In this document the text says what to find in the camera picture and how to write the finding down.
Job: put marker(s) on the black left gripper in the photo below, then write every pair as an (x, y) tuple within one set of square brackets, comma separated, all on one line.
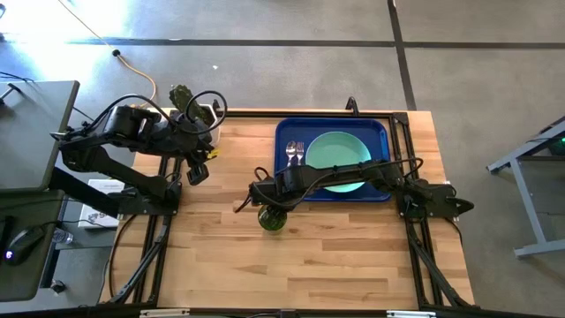
[(194, 141)]

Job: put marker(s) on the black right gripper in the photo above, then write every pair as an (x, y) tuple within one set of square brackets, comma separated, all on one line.
[(269, 190)]

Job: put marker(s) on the green faceted cup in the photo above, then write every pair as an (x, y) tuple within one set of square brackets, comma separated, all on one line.
[(272, 220)]

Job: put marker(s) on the teal round plate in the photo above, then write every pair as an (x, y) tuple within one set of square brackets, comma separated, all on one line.
[(337, 150)]

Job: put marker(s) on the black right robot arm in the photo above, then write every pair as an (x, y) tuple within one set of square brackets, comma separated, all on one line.
[(353, 174)]

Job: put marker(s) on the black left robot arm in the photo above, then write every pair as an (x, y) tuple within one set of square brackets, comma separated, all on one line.
[(123, 128)]

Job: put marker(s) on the blue plastic tray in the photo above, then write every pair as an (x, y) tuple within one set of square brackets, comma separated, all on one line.
[(379, 132)]

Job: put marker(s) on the green cactus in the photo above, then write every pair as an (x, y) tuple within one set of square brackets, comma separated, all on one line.
[(180, 95)]

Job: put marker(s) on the white printed booklet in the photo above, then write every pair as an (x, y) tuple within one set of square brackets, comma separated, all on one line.
[(103, 187)]

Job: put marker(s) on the silver aluminium bar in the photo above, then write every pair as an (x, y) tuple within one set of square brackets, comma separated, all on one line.
[(163, 313), (410, 314)]

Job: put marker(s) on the grey desk top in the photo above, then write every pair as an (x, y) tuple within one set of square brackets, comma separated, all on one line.
[(35, 132)]

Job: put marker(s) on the clear water bottle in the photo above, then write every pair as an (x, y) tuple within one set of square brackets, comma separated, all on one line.
[(63, 236)]

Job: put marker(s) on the black caster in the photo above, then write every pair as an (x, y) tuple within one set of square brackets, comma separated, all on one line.
[(58, 286)]

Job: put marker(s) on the black computer mouse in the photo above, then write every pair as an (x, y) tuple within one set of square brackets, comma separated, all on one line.
[(22, 245)]

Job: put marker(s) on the dark desk surface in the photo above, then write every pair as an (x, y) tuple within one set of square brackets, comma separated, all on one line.
[(26, 282)]

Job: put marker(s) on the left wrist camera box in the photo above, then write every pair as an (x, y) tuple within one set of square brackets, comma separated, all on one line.
[(198, 174)]

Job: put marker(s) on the black table frame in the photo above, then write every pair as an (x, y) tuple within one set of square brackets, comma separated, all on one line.
[(156, 265)]

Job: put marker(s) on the table-level camera box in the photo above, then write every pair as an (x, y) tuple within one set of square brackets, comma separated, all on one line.
[(288, 314)]

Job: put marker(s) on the grey metal table frame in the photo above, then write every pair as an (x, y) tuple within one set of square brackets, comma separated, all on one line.
[(525, 190)]

